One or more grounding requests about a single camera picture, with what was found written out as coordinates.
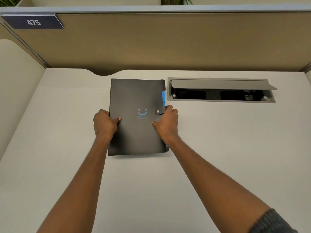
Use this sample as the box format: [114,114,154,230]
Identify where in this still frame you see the beige desk partition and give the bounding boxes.
[0,7,311,76]

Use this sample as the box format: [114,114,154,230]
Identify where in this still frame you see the person's right forearm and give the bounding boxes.
[159,133,271,233]

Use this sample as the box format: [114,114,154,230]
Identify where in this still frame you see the person's left hand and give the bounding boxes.
[93,109,122,139]

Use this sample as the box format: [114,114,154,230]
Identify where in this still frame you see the green potted plant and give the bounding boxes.
[161,0,193,6]
[0,0,23,7]

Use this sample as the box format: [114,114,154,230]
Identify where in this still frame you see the black folder with snap strap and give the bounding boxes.
[108,78,169,156]

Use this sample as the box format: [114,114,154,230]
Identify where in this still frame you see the grey desk cable box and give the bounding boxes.
[167,78,278,104]

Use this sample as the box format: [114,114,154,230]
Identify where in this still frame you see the person's right hand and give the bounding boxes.
[152,105,179,139]

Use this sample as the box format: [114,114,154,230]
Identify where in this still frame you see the dark blue desk sign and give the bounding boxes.
[1,13,65,29]

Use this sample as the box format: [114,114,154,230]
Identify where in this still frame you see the dark grey sleeve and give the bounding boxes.
[248,208,299,233]

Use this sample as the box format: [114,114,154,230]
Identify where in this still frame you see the person's left forearm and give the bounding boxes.
[36,133,116,233]

